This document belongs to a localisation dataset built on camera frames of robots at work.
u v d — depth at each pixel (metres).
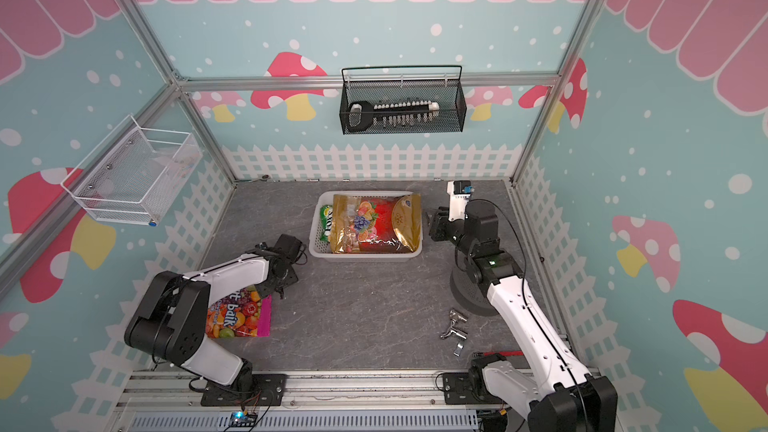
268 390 0.74
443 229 0.66
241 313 0.84
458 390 0.74
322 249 0.94
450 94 0.95
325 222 0.97
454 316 0.85
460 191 0.63
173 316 0.45
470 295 0.84
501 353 0.67
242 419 0.73
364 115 0.90
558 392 0.39
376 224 0.92
